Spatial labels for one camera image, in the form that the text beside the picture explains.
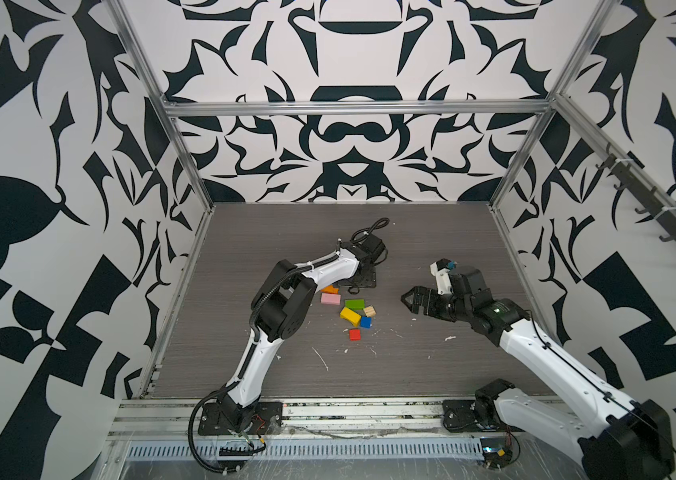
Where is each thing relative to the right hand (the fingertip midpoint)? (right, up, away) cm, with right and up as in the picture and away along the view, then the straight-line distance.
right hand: (415, 299), depth 80 cm
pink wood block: (-23, -3, +14) cm, 27 cm away
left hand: (-13, +4, +18) cm, 23 cm away
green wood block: (-14, -5, +14) cm, 20 cm away
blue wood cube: (-12, -9, +10) cm, 18 cm away
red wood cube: (-15, -12, +7) cm, 21 cm away
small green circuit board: (+17, -34, -8) cm, 39 cm away
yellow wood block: (-17, -7, +10) cm, 21 cm away
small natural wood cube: (-11, -6, +12) cm, 17 cm away
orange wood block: (-23, 0, +15) cm, 27 cm away
